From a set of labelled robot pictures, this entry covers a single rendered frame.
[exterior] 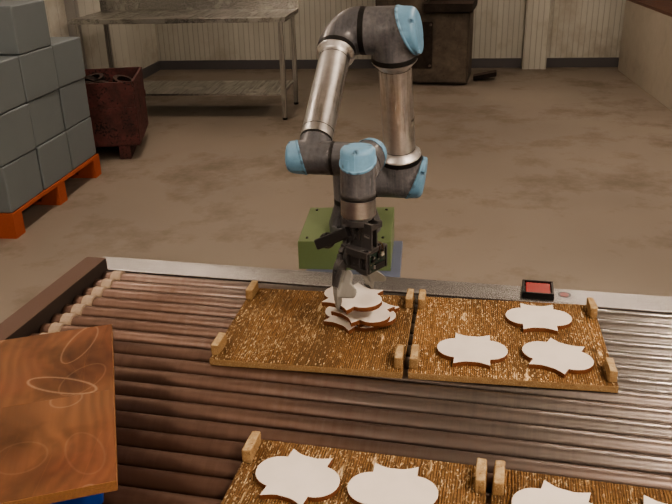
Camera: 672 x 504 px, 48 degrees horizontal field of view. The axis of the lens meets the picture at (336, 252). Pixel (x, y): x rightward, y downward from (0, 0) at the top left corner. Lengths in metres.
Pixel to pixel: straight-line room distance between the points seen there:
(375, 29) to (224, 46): 9.00
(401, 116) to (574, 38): 8.75
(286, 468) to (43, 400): 0.43
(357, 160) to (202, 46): 9.43
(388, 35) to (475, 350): 0.77
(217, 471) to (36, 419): 0.31
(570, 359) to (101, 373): 0.92
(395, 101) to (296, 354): 0.72
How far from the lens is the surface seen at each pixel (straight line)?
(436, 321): 1.77
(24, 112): 5.36
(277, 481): 1.30
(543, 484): 1.31
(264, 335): 1.72
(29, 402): 1.42
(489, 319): 1.79
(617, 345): 1.78
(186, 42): 10.99
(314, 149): 1.69
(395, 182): 2.08
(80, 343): 1.57
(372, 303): 1.68
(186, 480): 1.37
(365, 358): 1.62
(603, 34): 10.75
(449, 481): 1.31
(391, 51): 1.90
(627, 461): 1.45
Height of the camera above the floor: 1.77
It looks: 23 degrees down
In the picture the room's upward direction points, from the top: 1 degrees counter-clockwise
